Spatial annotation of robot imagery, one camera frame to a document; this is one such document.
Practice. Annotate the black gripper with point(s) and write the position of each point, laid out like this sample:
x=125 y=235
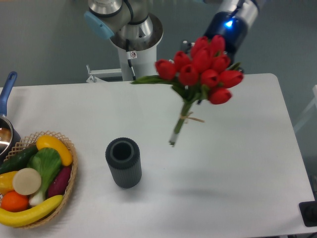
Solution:
x=233 y=21

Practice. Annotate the red tulip bouquet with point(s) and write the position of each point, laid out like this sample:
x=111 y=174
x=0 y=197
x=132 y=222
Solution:
x=205 y=73

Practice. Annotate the dark grey ribbed vase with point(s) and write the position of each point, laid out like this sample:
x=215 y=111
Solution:
x=123 y=158

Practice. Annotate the black device at table edge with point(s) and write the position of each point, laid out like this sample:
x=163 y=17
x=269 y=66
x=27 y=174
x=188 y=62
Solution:
x=309 y=213

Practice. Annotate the green bok choy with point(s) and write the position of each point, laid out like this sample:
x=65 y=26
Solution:
x=47 y=163

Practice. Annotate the woven wicker basket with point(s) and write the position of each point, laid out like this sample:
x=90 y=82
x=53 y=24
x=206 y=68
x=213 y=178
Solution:
x=31 y=140

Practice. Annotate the purple sweet potato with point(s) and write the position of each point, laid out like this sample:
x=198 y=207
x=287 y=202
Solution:
x=60 y=183

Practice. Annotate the green cucumber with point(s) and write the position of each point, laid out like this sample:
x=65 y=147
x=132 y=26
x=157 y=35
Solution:
x=19 y=160

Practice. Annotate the beige round disc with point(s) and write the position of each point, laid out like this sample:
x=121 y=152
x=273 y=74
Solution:
x=26 y=181

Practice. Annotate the yellow pepper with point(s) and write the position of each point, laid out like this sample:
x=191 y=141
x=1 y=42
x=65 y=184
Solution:
x=6 y=182

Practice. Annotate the orange fruit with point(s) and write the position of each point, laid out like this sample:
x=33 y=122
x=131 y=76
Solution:
x=14 y=202

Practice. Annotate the yellow banana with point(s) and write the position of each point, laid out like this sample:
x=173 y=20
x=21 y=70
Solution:
x=23 y=218

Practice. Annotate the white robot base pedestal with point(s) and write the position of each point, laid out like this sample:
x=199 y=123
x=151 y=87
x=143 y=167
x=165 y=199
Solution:
x=133 y=64

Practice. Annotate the blue handled saucepan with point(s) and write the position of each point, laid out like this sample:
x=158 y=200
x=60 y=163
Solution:
x=8 y=135

